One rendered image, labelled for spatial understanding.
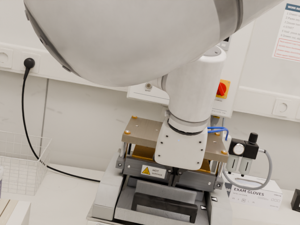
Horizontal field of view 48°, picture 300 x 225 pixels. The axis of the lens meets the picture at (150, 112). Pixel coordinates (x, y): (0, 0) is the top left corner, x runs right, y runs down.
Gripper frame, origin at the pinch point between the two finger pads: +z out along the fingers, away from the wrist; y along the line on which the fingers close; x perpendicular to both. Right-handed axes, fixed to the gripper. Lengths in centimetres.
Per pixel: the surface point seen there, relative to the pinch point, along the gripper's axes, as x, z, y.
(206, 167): 10.1, 4.5, 8.7
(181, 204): -3.4, 4.9, 3.1
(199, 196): 5.9, 11.0, 8.5
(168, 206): -4.0, 5.6, 0.2
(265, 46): 75, -6, 31
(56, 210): 13, 37, -33
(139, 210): -4.3, 8.5, -6.2
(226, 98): 33.3, -3.5, 13.5
